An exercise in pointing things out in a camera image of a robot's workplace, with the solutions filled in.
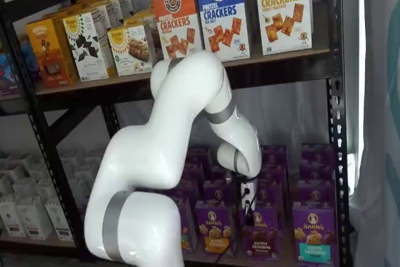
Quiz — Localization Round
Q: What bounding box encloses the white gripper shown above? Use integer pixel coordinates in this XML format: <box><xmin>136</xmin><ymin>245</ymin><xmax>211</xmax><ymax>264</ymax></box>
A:
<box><xmin>239</xmin><ymin>179</ymin><xmax>258</xmax><ymax>227</ymax></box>

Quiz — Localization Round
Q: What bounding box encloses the purple Annie's box brown label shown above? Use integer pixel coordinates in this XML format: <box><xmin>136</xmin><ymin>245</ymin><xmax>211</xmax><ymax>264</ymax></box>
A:
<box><xmin>259</xmin><ymin>163</ymin><xmax>287</xmax><ymax>186</ymax></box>
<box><xmin>256</xmin><ymin>182</ymin><xmax>287</xmax><ymax>211</ymax></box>
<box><xmin>239</xmin><ymin>207</ymin><xmax>284</xmax><ymax>260</ymax></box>
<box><xmin>261</xmin><ymin>145</ymin><xmax>287</xmax><ymax>168</ymax></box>

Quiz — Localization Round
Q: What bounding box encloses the purple Annie's box green label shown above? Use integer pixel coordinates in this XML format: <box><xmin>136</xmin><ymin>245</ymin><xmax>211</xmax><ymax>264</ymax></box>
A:
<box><xmin>184</xmin><ymin>163</ymin><xmax>206</xmax><ymax>184</ymax></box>
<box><xmin>173</xmin><ymin>181</ymin><xmax>201</xmax><ymax>204</ymax></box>
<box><xmin>187</xmin><ymin>145</ymin><xmax>213</xmax><ymax>168</ymax></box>
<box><xmin>179</xmin><ymin>199</ymin><xmax>197</xmax><ymax>253</ymax></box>

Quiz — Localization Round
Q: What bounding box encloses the purple Annie's box teal label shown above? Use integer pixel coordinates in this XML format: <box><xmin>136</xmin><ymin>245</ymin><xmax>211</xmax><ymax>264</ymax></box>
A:
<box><xmin>301</xmin><ymin>144</ymin><xmax>335</xmax><ymax>167</ymax></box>
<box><xmin>298</xmin><ymin>163</ymin><xmax>336</xmax><ymax>185</ymax></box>
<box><xmin>292</xmin><ymin>203</ymin><xmax>339</xmax><ymax>264</ymax></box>
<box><xmin>295</xmin><ymin>181</ymin><xmax>338</xmax><ymax>210</ymax></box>

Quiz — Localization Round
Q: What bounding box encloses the black metal shelf rack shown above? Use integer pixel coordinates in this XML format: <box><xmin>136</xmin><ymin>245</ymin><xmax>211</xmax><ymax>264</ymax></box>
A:
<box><xmin>0</xmin><ymin>0</ymin><xmax>79</xmax><ymax>252</ymax></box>
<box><xmin>0</xmin><ymin>0</ymin><xmax>354</xmax><ymax>267</ymax></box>

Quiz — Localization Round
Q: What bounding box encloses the white paper snack box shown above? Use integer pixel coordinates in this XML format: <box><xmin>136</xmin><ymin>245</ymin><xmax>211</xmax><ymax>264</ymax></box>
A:
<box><xmin>61</xmin><ymin>151</ymin><xmax>82</xmax><ymax>168</ymax></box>
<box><xmin>29</xmin><ymin>160</ymin><xmax>48</xmax><ymax>182</ymax></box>
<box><xmin>0</xmin><ymin>176</ymin><xmax>15</xmax><ymax>204</ymax></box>
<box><xmin>34</xmin><ymin>179</ymin><xmax>59</xmax><ymax>201</ymax></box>
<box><xmin>11</xmin><ymin>176</ymin><xmax>40</xmax><ymax>201</ymax></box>
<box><xmin>16</xmin><ymin>196</ymin><xmax>53</xmax><ymax>240</ymax></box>
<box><xmin>7</xmin><ymin>162</ymin><xmax>32</xmax><ymax>180</ymax></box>
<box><xmin>44</xmin><ymin>198</ymin><xmax>69</xmax><ymax>242</ymax></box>
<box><xmin>0</xmin><ymin>199</ymin><xmax>26</xmax><ymax>239</ymax></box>

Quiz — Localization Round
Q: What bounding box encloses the Simple Mills bar box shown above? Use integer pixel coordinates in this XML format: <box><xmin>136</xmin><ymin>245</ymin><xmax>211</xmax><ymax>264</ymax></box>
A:
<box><xmin>106</xmin><ymin>24</ymin><xmax>154</xmax><ymax>77</ymax></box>
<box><xmin>123</xmin><ymin>9</ymin><xmax>157</xmax><ymax>30</ymax></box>

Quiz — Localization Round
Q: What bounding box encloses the blue pretzel crackers box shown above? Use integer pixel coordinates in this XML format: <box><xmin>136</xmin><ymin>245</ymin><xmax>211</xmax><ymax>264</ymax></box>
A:
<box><xmin>192</xmin><ymin>0</ymin><xmax>251</xmax><ymax>62</ymax></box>

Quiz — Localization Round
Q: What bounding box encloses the yellow pretzel crackers box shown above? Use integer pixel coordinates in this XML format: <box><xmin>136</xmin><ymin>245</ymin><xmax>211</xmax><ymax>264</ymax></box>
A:
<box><xmin>253</xmin><ymin>0</ymin><xmax>314</xmax><ymax>56</ymax></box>

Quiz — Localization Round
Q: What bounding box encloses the orange pretzel crackers box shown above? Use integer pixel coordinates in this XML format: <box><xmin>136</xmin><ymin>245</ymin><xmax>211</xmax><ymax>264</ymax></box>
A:
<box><xmin>150</xmin><ymin>0</ymin><xmax>206</xmax><ymax>61</ymax></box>

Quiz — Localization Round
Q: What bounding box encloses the orange snack box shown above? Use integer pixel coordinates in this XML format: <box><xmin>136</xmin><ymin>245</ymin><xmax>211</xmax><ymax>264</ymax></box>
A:
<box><xmin>25</xmin><ymin>16</ymin><xmax>78</xmax><ymax>89</ymax></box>

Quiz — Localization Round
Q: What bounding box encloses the light blue snack box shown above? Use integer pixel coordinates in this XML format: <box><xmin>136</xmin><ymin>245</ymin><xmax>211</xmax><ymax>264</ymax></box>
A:
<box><xmin>19</xmin><ymin>36</ymin><xmax>40</xmax><ymax>76</ymax></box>

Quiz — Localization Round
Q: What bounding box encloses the blue red snack box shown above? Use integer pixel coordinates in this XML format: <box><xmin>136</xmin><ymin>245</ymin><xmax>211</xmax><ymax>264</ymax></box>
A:
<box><xmin>0</xmin><ymin>51</ymin><xmax>20</xmax><ymax>96</ymax></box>

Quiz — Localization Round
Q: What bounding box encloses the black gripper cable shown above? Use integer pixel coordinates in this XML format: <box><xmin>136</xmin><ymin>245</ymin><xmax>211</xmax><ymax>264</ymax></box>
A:
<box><xmin>215</xmin><ymin>169</ymin><xmax>256</xmax><ymax>267</ymax></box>

